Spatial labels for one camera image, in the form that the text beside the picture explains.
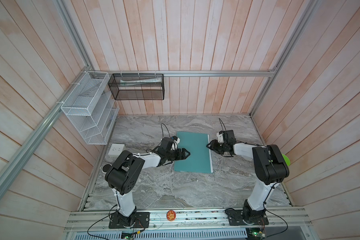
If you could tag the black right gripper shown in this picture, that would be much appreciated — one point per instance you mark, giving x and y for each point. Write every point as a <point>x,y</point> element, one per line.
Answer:
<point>212,146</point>

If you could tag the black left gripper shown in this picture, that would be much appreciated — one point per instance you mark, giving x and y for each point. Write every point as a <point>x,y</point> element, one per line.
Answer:
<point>183,154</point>

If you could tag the teal file folder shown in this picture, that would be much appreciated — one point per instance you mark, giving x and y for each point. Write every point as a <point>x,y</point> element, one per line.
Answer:
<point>200,159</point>

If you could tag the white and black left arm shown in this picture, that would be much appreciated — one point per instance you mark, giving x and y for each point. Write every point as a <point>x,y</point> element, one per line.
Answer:
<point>123,173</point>

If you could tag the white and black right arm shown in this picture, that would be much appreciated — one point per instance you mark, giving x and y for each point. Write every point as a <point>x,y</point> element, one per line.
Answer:
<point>270,168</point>

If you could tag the red round sticker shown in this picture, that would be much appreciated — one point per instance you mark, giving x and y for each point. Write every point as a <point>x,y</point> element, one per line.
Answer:
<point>171,215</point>

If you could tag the white power socket box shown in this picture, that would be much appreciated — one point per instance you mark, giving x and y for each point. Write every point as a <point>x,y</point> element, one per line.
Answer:
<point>115,150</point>

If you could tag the green plastic goblet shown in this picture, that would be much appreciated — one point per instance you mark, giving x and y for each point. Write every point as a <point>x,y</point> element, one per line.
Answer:
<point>286,159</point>

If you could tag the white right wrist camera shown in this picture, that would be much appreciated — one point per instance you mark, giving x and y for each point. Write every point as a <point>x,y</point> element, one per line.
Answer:
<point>220,136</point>

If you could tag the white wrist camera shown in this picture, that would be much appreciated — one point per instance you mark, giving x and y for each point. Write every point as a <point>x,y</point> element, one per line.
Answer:
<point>176,139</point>
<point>220,136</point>

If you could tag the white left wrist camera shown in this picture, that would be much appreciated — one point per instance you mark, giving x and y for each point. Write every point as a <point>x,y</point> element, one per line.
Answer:
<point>176,139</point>

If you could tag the black wire mesh basket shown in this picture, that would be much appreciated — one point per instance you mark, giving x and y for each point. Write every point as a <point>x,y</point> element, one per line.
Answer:
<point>137,86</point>

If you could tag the white wire mesh shelf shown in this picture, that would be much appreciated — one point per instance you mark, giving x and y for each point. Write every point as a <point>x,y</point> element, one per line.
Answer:
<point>91,109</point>

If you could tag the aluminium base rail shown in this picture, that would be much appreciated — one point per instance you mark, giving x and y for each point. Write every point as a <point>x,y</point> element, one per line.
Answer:
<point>216,223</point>

